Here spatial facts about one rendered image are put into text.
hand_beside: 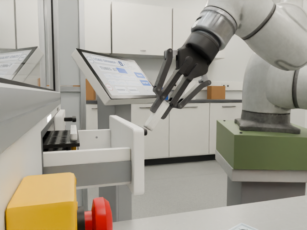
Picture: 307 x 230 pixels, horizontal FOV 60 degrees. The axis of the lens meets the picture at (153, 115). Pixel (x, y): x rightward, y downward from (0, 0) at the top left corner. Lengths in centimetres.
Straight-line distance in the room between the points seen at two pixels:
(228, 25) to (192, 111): 320
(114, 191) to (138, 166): 107
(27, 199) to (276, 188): 82
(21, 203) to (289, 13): 64
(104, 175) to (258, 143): 52
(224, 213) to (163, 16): 374
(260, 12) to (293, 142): 40
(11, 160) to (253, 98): 79
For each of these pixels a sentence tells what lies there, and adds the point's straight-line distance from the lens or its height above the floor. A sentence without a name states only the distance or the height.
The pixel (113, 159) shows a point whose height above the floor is 88.
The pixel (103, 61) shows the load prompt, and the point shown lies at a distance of 141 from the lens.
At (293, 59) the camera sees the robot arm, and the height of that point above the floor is 106.
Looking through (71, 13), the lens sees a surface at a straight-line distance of 221.
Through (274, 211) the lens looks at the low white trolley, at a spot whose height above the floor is 76.
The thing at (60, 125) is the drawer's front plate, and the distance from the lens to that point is 73.
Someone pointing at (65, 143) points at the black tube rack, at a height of 90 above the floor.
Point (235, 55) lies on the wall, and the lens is 500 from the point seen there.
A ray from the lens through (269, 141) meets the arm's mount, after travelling 85.
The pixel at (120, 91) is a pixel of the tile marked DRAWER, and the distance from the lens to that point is 130.
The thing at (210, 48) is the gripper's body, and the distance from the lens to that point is 59.
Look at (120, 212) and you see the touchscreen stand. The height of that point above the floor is 33.
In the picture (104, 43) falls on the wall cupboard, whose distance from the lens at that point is 384.
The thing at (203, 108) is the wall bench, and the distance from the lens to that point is 385.
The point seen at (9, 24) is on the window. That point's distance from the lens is 33.
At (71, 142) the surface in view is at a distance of 48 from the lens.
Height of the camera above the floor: 98
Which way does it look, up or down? 4 degrees down
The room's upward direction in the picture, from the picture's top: straight up
